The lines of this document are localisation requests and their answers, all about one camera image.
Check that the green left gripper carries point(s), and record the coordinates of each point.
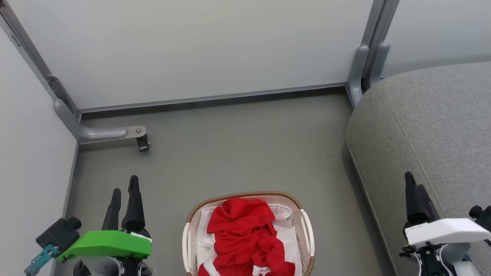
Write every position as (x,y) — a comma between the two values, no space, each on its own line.
(107,245)

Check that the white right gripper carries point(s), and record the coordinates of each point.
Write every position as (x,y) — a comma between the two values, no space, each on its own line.
(445,230)

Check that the red lettered jacket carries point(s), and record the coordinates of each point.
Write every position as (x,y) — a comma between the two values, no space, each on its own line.
(241,234)

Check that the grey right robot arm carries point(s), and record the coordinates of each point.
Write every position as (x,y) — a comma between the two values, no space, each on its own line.
(456,260)

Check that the grey fabric sofa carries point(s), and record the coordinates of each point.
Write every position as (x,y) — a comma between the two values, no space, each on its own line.
(433,134)

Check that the black caster wheel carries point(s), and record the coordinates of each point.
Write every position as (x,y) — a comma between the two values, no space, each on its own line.
(142,143)

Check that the grey partition foot bar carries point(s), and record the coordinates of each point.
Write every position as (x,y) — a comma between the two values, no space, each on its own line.
(92,133)

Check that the white woven-rim laundry basket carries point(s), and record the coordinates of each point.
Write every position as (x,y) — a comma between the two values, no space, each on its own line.
(307,237)

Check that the white basket liner cloth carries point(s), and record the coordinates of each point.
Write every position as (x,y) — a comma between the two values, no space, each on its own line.
(285,222)

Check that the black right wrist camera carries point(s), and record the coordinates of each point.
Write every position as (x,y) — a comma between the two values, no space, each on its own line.
(481,216)

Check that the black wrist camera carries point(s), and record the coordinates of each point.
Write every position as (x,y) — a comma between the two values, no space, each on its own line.
(481,216)
(57,234)

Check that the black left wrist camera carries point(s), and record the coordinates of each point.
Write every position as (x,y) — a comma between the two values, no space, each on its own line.
(57,234)

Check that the grey partition bottom rail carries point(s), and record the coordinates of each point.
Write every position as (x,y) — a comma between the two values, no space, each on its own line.
(211,97)

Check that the grey partition post foot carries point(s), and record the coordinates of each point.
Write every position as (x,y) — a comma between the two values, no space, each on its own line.
(378,63)
(357,73)

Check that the grey partition corner post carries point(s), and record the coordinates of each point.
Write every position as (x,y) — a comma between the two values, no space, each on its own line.
(28,50)

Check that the grey partition double post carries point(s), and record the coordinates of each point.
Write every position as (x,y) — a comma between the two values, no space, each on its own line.
(381,19)

